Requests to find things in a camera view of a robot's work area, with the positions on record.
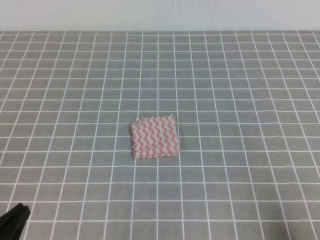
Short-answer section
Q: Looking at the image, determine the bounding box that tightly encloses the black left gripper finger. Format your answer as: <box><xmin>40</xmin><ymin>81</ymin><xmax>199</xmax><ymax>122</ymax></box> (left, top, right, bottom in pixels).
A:
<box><xmin>0</xmin><ymin>203</ymin><xmax>31</xmax><ymax>240</ymax></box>

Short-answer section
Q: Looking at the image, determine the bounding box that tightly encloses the grey checked tablecloth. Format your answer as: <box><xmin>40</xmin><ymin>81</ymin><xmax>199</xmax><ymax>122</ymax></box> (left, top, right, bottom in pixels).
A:
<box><xmin>0</xmin><ymin>31</ymin><xmax>320</xmax><ymax>240</ymax></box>

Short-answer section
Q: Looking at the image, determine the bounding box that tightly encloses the pink striped towel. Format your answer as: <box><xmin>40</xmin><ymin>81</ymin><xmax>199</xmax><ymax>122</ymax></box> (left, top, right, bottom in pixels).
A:
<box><xmin>130</xmin><ymin>114</ymin><xmax>180</xmax><ymax>159</ymax></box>

